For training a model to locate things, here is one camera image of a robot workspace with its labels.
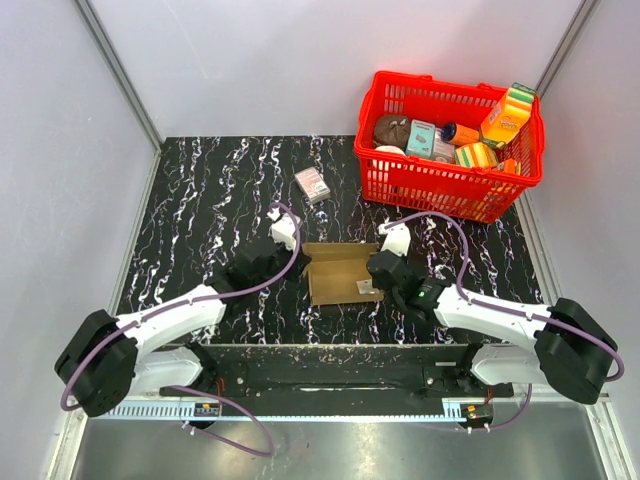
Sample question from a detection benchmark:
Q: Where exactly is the small orange packet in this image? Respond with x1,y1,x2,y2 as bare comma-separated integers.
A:
493,158,521,175

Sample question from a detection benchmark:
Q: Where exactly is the brown cardboard box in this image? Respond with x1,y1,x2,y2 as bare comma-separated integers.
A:
302,243,384,306

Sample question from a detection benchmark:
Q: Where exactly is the white round container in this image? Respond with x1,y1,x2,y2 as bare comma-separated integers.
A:
375,145,405,156

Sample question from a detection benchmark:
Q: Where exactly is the pink grey small box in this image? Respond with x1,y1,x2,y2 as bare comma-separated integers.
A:
431,128,456,164

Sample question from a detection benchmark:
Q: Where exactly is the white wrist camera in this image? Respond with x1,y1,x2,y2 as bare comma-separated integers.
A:
378,223,411,257
267,207,301,251

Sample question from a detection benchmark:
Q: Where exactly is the aluminium front rail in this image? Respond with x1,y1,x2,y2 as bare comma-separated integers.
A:
103,392,483,422

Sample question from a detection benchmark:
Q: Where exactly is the orange can with blue lid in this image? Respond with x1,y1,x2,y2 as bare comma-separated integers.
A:
441,122,481,147

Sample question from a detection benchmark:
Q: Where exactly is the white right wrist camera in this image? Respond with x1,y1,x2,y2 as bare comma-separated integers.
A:
378,223,411,257

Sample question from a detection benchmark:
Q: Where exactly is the yellow green striped sponge pack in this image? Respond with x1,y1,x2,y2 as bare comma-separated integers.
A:
455,142,499,170

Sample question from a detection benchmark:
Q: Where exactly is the small white paper packet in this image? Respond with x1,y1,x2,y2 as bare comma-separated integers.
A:
356,279,379,295

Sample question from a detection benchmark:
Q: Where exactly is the small grey card box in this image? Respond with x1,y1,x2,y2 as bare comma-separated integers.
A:
294,167,331,205

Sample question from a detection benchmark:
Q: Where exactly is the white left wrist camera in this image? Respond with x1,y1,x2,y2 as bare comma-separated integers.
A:
267,207,301,251

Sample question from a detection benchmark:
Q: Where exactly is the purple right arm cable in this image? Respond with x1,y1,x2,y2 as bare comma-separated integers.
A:
384,211,626,434

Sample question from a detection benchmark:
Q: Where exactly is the brown round bread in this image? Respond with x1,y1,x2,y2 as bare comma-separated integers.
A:
373,114,411,150

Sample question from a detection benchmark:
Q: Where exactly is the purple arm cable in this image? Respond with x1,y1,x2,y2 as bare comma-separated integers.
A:
384,211,626,434
59,202,302,457

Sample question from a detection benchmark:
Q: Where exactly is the tall orange juice carton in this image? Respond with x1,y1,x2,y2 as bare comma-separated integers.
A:
480,83,536,149

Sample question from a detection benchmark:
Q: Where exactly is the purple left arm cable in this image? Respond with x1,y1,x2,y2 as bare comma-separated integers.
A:
59,202,302,457

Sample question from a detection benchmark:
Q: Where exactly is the red plastic shopping basket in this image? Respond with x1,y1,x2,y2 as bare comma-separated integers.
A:
354,71,545,223

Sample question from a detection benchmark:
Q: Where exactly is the teal small box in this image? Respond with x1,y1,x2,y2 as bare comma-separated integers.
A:
405,119,436,159

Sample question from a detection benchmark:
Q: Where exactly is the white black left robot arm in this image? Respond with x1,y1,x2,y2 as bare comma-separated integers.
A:
54,242,310,417

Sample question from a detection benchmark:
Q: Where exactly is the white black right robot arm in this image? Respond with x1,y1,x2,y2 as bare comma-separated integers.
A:
367,251,619,405

